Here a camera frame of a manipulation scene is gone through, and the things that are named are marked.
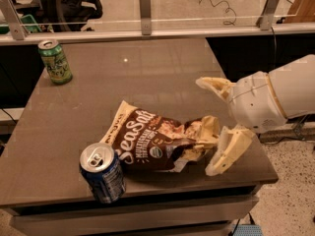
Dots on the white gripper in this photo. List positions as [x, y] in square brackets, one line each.
[254, 101]

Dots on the brown sea salt chip bag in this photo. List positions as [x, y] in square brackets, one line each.
[147, 141]

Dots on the blue pepsi can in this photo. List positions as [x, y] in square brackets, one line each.
[100, 166]

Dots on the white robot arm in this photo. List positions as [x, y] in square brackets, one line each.
[294, 86]

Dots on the green soda can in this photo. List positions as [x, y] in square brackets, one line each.
[55, 61]

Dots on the blue box under table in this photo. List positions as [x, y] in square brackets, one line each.
[247, 230]

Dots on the brown wooden furniture corner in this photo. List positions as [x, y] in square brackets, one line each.
[301, 11]

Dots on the black office chair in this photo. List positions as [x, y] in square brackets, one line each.
[70, 15]

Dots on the green plastic bin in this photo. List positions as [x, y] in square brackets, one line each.
[30, 24]

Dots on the glass partition panel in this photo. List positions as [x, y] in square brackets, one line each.
[170, 19]

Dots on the right metal glass bracket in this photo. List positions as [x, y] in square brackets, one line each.
[265, 20]

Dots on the metal glass bracket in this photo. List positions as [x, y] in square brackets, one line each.
[265, 20]
[17, 30]
[145, 16]

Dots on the middle metal glass bracket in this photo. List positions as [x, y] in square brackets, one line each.
[145, 16]

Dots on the left metal glass bracket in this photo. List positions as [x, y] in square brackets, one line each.
[17, 30]

